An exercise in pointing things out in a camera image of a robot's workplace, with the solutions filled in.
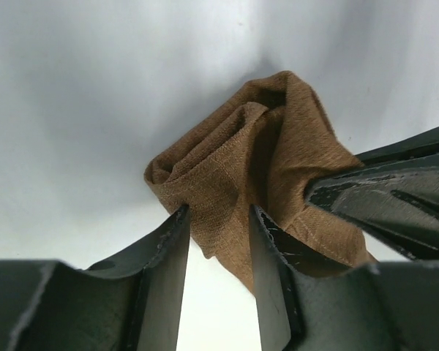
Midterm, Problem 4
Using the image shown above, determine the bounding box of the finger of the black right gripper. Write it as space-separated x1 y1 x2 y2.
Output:
305 152 439 260
356 127 439 166

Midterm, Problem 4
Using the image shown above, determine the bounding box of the brown cloth napkin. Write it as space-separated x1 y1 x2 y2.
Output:
144 71 372 289

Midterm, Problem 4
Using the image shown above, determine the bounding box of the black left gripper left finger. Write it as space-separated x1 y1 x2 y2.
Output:
0 205 190 350

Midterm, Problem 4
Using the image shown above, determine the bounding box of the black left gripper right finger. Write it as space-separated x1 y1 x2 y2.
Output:
249 205 439 350

